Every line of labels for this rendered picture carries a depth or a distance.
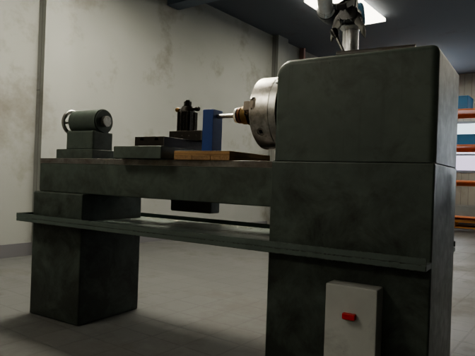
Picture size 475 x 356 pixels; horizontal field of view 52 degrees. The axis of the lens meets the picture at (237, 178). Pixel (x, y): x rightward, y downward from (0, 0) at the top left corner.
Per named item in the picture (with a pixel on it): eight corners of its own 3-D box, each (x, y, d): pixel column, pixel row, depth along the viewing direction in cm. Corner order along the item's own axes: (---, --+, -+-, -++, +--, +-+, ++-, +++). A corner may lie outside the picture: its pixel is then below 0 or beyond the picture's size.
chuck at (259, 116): (300, 148, 226) (300, 79, 223) (268, 150, 199) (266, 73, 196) (283, 148, 231) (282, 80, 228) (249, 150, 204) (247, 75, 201)
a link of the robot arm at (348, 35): (333, 106, 264) (337, 8, 267) (362, 106, 261) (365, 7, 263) (333, 102, 252) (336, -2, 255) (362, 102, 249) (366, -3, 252)
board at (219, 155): (269, 164, 235) (270, 155, 235) (229, 159, 204) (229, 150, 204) (218, 162, 251) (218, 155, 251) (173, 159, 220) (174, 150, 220)
